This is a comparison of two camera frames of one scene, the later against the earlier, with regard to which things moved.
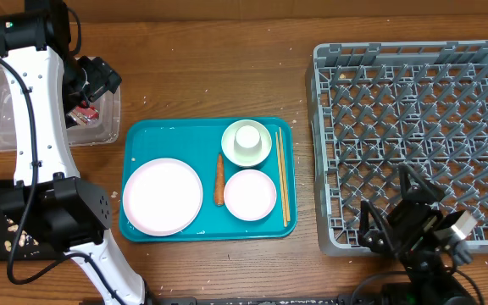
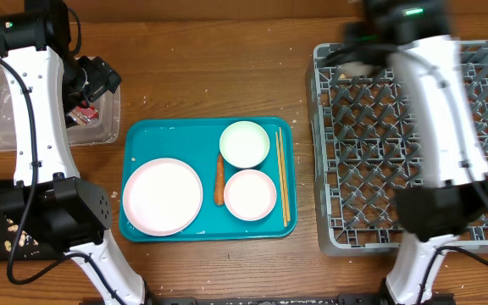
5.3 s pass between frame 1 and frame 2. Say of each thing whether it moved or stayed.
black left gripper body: stayed
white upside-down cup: moved
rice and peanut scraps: stayed
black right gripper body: moved
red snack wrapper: stayed
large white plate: stayed
